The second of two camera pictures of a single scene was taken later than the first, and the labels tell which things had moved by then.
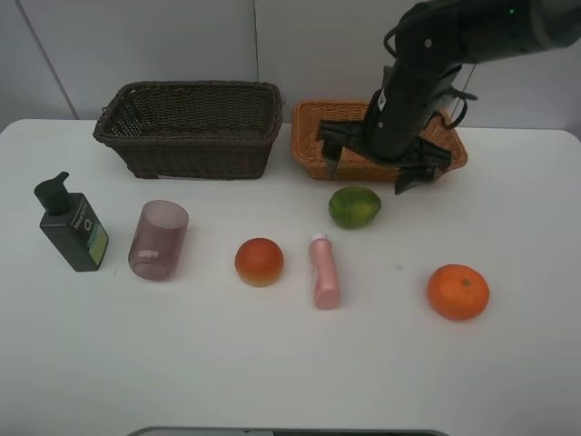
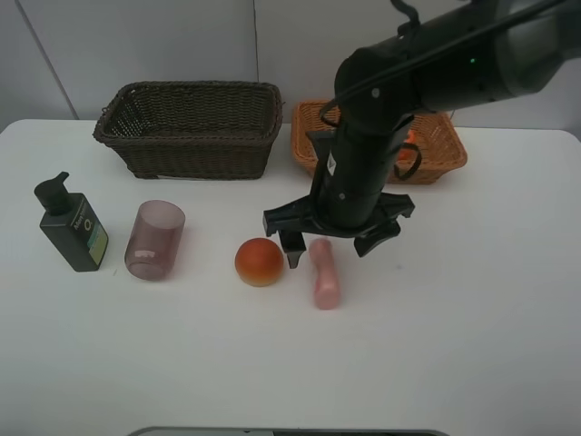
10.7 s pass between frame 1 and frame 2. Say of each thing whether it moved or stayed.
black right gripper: moved
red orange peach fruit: stayed
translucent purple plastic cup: stayed
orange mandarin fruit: moved
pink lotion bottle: stayed
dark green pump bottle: stayed
